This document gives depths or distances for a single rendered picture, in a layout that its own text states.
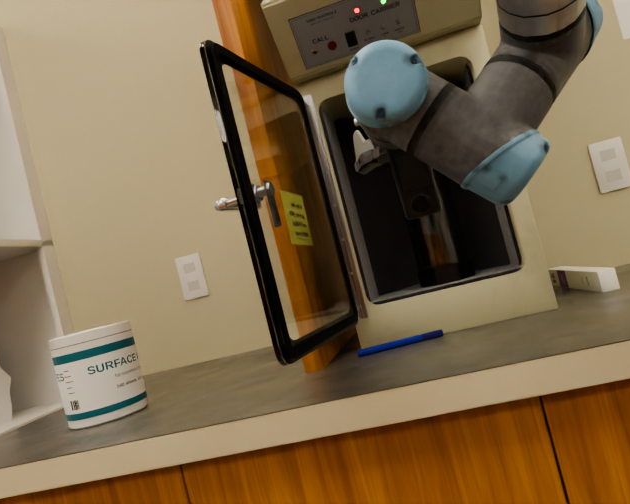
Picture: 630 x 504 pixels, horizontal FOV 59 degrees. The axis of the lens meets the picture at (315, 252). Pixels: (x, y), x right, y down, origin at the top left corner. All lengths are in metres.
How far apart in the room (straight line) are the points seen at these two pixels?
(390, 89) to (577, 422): 0.42
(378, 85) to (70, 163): 1.27
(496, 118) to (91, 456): 0.62
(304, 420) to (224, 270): 0.84
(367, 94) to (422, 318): 0.51
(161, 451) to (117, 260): 0.91
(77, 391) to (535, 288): 0.74
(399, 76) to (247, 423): 0.43
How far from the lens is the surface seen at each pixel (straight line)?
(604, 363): 0.67
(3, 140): 1.82
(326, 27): 0.94
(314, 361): 0.88
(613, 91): 1.46
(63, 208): 1.69
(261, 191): 0.68
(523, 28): 0.56
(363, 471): 0.72
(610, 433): 0.72
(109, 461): 0.79
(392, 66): 0.52
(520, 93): 0.55
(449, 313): 0.94
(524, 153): 0.52
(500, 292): 0.94
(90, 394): 0.97
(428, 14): 0.95
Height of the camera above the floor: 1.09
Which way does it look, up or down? 2 degrees up
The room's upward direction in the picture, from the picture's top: 14 degrees counter-clockwise
